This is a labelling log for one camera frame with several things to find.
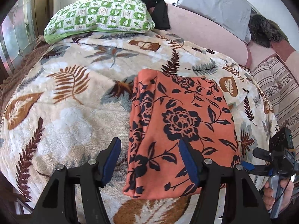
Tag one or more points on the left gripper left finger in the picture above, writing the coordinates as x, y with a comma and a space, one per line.
68, 187

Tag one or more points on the orange black floral shirt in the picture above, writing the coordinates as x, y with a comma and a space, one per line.
166, 108

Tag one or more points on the person right hand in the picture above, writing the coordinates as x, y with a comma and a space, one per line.
268, 194

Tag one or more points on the striped floral quilt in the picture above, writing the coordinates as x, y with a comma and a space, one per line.
281, 90

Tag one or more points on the leaf pattern plush blanket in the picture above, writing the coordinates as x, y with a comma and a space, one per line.
78, 97

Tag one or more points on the brown quilted bedspread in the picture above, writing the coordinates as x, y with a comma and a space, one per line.
9, 85

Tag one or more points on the dark furry cushion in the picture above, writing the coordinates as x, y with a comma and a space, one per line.
264, 31

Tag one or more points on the pink bed headboard cushion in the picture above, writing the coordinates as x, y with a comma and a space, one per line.
205, 33

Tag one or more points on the grey blue pillow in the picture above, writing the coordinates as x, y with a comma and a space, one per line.
232, 15

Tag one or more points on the wooden stained glass door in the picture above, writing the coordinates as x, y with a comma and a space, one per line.
22, 21

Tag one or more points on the green white patterned pillow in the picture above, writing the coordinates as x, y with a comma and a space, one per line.
128, 16

